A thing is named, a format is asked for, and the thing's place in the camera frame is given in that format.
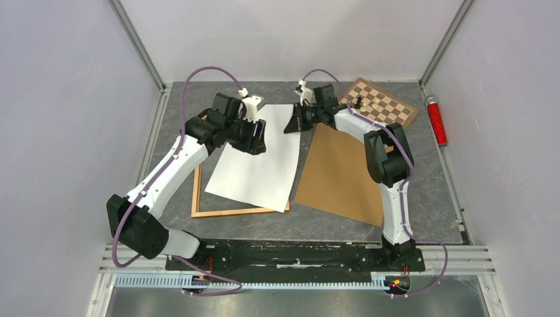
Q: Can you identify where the landscape photo print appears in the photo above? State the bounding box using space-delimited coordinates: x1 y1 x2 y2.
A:
205 104 300 213

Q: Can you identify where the white toothed cable rail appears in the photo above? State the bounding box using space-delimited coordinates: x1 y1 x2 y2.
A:
114 273 403 291

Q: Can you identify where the left corner aluminium post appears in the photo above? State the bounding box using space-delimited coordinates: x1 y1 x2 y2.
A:
108 0 166 92

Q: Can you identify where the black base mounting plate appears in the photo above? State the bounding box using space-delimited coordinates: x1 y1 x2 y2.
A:
190 239 425 283

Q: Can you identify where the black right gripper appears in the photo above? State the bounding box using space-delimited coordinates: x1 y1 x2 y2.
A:
285 102 324 133

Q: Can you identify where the brown backing board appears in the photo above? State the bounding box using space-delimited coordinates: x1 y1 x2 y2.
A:
294 123 384 227

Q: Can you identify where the wooden chessboard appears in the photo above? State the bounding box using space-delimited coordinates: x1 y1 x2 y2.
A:
339 78 419 127

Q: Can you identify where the red cylinder tool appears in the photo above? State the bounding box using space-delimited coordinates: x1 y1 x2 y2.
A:
425 95 448 147

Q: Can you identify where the black chess piece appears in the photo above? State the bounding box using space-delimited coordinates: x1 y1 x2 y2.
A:
353 96 363 110

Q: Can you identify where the corner aluminium post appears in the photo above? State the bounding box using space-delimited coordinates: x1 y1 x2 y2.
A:
108 0 166 92
419 0 475 88

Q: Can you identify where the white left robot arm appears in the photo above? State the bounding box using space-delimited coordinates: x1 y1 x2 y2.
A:
106 89 266 269

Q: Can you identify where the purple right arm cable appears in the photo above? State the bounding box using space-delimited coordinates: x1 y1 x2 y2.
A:
300 68 449 299

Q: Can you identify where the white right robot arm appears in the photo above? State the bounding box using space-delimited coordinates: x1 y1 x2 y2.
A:
283 80 416 269

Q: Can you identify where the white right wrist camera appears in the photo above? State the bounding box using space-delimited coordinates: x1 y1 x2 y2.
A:
295 79 313 106

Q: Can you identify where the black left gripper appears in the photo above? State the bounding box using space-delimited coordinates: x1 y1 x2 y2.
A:
225 112 266 155

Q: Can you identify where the right corner aluminium post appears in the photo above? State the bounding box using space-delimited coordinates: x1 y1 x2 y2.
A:
419 0 475 88

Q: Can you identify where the aluminium table edge rail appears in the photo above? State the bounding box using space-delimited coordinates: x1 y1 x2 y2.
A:
98 244 497 277

